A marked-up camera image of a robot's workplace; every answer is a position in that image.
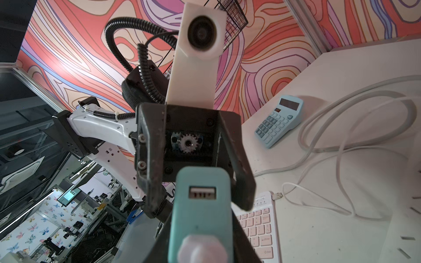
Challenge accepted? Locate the black wire basket left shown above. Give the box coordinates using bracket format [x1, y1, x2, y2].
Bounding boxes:
[161, 0, 249, 80]

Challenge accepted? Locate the white power strip cord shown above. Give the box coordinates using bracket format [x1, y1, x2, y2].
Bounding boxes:
[253, 75, 421, 178]

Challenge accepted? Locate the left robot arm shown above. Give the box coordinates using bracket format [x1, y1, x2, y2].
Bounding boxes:
[47, 10, 255, 211]

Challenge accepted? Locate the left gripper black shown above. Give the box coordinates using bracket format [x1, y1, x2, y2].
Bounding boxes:
[135, 103, 256, 219]

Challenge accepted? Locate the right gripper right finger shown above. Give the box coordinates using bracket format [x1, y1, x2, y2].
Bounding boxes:
[232, 212, 261, 263]

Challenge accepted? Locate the grey calculator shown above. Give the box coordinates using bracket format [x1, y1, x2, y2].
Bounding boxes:
[254, 95, 304, 149]

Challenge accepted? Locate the teal usb charger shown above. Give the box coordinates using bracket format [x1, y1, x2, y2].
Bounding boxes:
[168, 167, 234, 263]

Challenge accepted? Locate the white power strip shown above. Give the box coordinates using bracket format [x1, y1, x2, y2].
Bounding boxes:
[378, 133, 421, 263]

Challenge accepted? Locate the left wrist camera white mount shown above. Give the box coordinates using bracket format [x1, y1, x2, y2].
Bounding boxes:
[165, 2, 227, 109]

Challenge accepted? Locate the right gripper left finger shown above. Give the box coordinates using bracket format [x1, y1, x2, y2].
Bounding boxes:
[143, 212, 173, 263]

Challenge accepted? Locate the pink keyboard left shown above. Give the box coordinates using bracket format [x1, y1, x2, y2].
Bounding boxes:
[231, 191, 282, 263]

